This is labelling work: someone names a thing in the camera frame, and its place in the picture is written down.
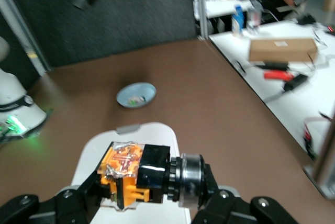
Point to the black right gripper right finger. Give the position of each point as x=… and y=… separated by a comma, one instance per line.
x=230, y=211

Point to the clear drinking cup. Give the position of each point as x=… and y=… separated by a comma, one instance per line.
x=254, y=16

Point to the brown cardboard box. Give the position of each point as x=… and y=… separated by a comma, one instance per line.
x=282, y=50

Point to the aluminium frame post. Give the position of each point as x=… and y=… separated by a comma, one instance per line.
x=23, y=33
x=202, y=4

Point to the light blue round plate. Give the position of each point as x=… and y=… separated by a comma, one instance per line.
x=138, y=89

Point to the red black clip leads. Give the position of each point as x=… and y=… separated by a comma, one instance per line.
x=307, y=135

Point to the white blue bottle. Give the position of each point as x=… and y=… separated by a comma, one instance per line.
x=238, y=21

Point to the black power adapter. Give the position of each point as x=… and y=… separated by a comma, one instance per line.
x=295, y=82

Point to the orange black push-button switch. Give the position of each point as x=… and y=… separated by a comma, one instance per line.
x=154, y=163

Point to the white side table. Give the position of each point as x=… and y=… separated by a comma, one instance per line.
x=288, y=103

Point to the aluminium camera mount bar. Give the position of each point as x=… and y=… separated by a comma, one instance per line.
x=324, y=161

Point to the red hand tool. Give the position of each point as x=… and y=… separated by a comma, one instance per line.
x=277, y=75

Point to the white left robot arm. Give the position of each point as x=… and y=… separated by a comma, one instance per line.
x=13, y=95

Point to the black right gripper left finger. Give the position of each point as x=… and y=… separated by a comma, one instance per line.
x=52, y=208

